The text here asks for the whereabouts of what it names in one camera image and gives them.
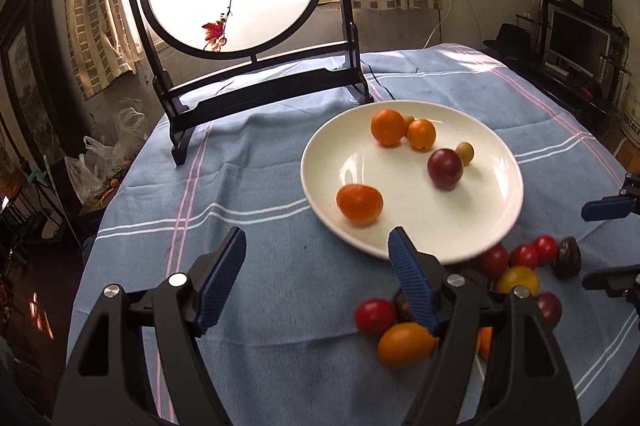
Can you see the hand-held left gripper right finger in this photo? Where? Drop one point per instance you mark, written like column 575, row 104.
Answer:
column 412, row 283

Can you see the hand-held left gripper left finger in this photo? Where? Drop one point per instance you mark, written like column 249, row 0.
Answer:
column 220, row 278

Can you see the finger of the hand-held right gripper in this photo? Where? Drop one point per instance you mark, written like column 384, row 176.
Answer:
column 607, row 209
column 612, row 281

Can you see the dark brown date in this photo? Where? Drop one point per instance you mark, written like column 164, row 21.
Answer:
column 567, row 258
column 401, row 308

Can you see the red cherry tomato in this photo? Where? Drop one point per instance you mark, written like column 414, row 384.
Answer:
column 523, row 256
column 375, row 316
column 492, row 261
column 545, row 249

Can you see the yellow-orange tomato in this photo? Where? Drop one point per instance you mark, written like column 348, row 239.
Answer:
column 405, row 346

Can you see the white round plate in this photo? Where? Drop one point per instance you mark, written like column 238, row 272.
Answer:
column 425, row 216

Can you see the small orange citrus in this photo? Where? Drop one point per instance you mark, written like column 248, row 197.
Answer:
column 484, row 341

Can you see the yellow-green tomato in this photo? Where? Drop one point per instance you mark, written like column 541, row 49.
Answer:
column 517, row 281

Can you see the orange tangerine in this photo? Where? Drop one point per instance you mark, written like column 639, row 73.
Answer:
column 359, row 204

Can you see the blue striped tablecloth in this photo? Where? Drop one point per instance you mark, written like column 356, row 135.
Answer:
column 260, row 186

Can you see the dark television cabinet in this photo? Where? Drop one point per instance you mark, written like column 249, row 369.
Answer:
column 565, row 90

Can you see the small yellow-green round fruit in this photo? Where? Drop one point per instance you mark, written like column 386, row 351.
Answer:
column 465, row 152

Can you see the white remote control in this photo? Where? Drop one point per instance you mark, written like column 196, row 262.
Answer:
column 557, row 69

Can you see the small orange kumquat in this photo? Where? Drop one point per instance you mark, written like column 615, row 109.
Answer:
column 421, row 134

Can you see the large round orange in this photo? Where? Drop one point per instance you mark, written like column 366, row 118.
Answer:
column 387, row 128

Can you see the small green round fruit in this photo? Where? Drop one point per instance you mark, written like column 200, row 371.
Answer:
column 409, row 120

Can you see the white plastic bag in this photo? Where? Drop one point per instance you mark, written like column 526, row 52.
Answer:
column 97, row 171

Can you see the television monitor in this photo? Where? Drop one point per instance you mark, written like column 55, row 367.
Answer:
column 575, row 38

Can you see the clear plastic bag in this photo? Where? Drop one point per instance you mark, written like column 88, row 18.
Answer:
column 130, row 118

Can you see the black hat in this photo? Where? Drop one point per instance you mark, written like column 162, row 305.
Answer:
column 512, row 38

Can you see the dark framed painting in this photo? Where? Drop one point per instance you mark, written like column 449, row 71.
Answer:
column 25, row 70

